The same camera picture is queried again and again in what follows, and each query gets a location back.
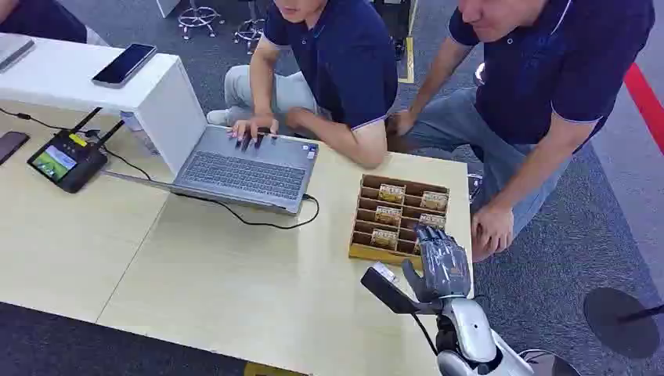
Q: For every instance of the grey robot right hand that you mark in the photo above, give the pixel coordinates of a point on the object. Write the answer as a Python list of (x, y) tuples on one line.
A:
[(443, 270)]

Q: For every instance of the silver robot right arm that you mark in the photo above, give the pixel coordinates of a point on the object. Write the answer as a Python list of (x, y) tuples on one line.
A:
[(469, 329)]

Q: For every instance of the printed card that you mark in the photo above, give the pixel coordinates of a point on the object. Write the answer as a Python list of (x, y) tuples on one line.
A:
[(391, 193), (384, 239), (434, 201), (388, 216), (432, 221)]

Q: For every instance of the wooden card box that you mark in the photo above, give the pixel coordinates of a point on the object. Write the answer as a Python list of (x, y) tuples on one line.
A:
[(365, 253)]

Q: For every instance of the black round stand base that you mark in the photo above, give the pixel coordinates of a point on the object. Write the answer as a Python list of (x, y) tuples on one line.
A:
[(620, 324)]

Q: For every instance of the crouching person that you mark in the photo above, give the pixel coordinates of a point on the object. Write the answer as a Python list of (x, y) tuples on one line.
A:
[(544, 78)]

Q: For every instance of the seated person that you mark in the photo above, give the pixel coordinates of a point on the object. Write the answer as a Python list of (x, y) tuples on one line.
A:
[(337, 67)]

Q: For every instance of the chrome stool base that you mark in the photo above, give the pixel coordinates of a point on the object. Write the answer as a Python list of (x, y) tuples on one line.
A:
[(199, 18), (250, 32)]

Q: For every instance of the black smartphone with pale case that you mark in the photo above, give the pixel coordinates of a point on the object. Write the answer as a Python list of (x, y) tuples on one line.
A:
[(124, 65)]

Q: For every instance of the black remote controller with screen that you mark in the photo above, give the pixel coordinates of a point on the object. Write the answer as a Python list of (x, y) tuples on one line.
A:
[(70, 166)]

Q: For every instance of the white raised desk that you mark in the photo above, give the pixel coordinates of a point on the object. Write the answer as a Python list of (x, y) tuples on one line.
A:
[(62, 78)]

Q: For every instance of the dark smartphone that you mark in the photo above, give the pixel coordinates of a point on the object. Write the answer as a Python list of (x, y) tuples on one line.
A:
[(10, 145)]

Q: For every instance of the person at raised desk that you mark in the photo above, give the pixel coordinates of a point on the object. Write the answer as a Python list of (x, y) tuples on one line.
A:
[(44, 20)]

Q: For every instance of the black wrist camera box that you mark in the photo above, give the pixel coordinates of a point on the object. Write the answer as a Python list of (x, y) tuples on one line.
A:
[(385, 290)]

